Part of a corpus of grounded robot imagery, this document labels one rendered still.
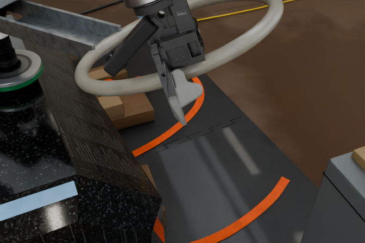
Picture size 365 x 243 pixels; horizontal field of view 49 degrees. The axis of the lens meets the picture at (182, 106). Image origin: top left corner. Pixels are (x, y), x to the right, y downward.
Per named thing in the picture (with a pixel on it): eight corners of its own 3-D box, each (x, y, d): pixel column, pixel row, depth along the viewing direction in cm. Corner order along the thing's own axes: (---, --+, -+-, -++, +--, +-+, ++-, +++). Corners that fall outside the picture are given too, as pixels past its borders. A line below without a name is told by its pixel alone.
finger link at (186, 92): (209, 116, 63) (194, 61, 64) (174, 126, 64) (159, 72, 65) (212, 117, 66) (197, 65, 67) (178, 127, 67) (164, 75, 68)
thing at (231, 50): (36, 101, 90) (29, 89, 88) (153, 13, 123) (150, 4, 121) (225, 96, 61) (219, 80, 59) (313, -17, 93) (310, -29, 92)
